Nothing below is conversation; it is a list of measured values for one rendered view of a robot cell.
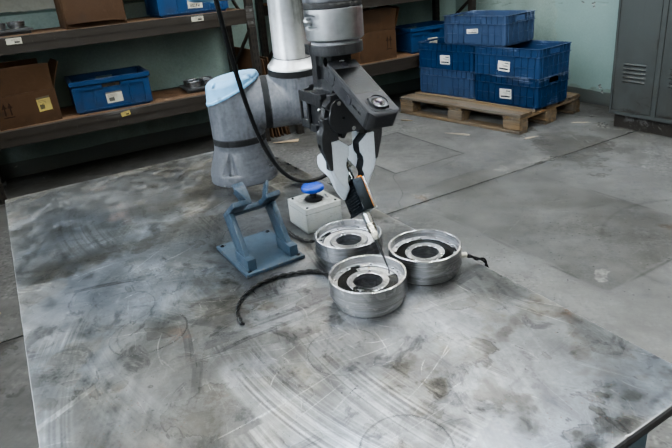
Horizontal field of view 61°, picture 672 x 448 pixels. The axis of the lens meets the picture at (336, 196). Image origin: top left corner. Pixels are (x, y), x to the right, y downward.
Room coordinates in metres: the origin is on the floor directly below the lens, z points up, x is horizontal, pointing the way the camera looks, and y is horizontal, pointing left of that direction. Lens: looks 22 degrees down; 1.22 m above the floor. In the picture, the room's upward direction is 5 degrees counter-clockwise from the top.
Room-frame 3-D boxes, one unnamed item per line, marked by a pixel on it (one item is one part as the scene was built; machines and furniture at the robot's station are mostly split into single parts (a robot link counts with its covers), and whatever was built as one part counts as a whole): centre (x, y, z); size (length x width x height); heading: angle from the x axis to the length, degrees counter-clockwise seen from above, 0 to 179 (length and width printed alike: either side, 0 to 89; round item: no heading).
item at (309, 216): (0.95, 0.04, 0.82); 0.08 x 0.07 x 0.05; 29
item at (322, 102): (0.77, -0.01, 1.07); 0.09 x 0.08 x 0.12; 30
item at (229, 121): (1.24, 0.19, 0.97); 0.13 x 0.12 x 0.14; 100
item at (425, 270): (0.74, -0.12, 0.82); 0.10 x 0.10 x 0.04
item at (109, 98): (4.07, 1.52, 0.56); 0.52 x 0.38 x 0.22; 116
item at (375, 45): (5.11, -0.38, 0.67); 0.52 x 0.43 x 0.43; 119
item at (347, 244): (0.80, -0.01, 0.82); 0.10 x 0.10 x 0.04
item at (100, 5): (4.05, 1.53, 1.19); 0.52 x 0.42 x 0.38; 119
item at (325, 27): (0.76, -0.01, 1.15); 0.08 x 0.08 x 0.05
